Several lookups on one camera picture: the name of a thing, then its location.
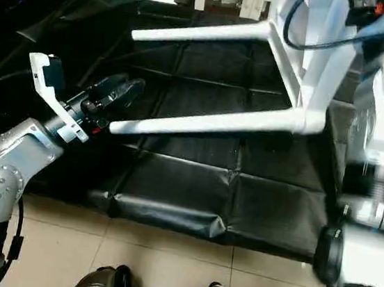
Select white plastic table top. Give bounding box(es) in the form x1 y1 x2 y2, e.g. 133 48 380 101
255 0 367 142

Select white plastic table leg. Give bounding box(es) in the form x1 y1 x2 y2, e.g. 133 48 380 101
108 87 310 158
129 5 275 58

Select black mat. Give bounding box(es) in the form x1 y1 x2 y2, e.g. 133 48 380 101
0 0 369 268

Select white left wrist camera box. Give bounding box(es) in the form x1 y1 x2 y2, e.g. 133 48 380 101
19 50 100 145

